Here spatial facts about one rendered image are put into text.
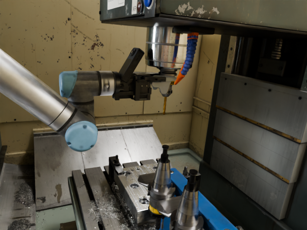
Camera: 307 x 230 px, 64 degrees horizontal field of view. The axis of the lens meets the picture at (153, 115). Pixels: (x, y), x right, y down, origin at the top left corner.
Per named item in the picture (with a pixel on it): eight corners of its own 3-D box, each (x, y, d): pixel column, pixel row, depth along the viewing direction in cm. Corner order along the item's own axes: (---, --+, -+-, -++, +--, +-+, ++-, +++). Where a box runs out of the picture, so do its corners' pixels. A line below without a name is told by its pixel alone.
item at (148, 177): (142, 189, 58) (142, 186, 58) (134, 177, 63) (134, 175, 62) (168, 184, 61) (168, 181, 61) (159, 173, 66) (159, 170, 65)
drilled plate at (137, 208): (136, 223, 84) (137, 211, 83) (113, 179, 109) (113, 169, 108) (193, 209, 94) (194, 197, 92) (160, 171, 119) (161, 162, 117)
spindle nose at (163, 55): (202, 70, 79) (207, 30, 76) (158, 69, 72) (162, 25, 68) (175, 64, 93) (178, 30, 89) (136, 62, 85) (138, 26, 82)
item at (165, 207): (163, 220, 49) (163, 216, 48) (152, 203, 53) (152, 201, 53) (193, 212, 52) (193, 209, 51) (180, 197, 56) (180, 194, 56)
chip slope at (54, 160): (36, 234, 117) (32, 187, 109) (35, 167, 175) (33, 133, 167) (193, 197, 154) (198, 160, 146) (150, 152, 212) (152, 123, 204)
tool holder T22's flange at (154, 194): (177, 202, 55) (179, 193, 55) (152, 206, 54) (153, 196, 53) (167, 187, 61) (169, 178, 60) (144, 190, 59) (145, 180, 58)
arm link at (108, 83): (96, 69, 76) (102, 73, 69) (110, 69, 78) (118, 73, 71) (96, 92, 79) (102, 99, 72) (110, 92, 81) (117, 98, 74)
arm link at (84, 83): (59, 96, 75) (58, 68, 72) (96, 95, 79) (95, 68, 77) (61, 103, 68) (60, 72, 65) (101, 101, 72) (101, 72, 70)
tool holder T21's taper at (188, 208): (203, 221, 47) (208, 190, 45) (186, 230, 44) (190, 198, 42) (187, 208, 50) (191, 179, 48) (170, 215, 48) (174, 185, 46)
